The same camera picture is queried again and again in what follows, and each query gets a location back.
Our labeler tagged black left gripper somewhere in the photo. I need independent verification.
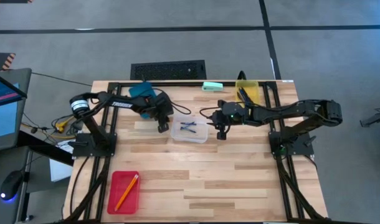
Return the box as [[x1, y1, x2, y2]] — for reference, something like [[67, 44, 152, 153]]
[[146, 91, 174, 134]]

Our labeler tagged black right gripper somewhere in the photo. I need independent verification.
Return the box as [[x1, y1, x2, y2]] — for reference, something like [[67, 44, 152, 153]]
[[207, 100, 242, 141]]

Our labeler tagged clear plastic bin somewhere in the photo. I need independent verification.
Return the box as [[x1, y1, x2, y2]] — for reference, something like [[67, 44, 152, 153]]
[[170, 114, 209, 144]]

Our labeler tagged dark purple pen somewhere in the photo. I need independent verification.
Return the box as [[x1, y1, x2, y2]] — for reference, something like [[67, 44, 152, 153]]
[[237, 90, 249, 105]]

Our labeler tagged teal plastic bin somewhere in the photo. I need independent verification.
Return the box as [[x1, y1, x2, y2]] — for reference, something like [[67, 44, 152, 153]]
[[128, 82, 158, 119]]

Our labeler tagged long black marker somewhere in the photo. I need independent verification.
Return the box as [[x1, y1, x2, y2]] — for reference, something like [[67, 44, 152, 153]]
[[238, 86, 251, 105]]

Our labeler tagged red plastic bin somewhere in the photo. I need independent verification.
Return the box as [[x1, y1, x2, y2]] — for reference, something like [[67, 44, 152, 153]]
[[107, 170, 141, 215]]

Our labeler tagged mint green stapler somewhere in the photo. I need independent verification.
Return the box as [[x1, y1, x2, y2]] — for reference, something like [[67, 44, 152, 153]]
[[201, 82, 224, 92]]

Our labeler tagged yellow plastic bin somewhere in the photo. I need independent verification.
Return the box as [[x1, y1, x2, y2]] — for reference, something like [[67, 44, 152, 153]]
[[234, 80, 260, 106]]

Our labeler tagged black perforated floor mat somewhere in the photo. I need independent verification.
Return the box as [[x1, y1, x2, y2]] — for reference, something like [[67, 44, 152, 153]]
[[130, 59, 207, 81]]

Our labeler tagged white box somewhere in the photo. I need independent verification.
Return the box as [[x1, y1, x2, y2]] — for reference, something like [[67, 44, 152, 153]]
[[49, 143, 75, 183]]

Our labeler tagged grey desk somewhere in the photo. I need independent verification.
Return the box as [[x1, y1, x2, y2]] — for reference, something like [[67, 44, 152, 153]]
[[0, 146, 32, 224]]

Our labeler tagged black chair base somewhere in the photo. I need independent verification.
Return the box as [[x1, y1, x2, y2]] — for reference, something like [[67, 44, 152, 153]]
[[359, 107, 380, 128]]

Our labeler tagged computer monitor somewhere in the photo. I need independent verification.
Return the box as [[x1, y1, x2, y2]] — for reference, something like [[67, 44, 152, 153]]
[[0, 68, 32, 152]]

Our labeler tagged black computer mouse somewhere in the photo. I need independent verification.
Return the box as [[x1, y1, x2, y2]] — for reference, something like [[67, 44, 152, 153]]
[[0, 170, 24, 202]]

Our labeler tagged black orange striped plate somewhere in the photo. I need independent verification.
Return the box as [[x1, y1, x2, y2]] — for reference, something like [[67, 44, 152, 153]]
[[0, 52, 16, 72]]

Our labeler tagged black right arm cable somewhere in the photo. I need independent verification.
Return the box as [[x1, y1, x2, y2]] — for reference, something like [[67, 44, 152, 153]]
[[198, 106, 222, 119]]

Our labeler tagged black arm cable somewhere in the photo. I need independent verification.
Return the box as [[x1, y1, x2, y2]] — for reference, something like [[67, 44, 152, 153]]
[[152, 88, 192, 116], [198, 106, 222, 119]]

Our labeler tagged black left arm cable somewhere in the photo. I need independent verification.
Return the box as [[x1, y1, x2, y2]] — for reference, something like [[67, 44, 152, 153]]
[[152, 88, 192, 116]]

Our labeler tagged black aluminium rig frame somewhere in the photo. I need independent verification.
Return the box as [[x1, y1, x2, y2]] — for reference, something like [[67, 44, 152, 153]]
[[62, 81, 331, 224]]

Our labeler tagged yellow cable bundle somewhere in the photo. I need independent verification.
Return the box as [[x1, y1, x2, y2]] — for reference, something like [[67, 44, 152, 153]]
[[51, 114, 83, 140]]

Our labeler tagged thin black floor cable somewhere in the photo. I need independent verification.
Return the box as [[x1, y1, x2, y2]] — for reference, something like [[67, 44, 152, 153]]
[[31, 72, 93, 86]]

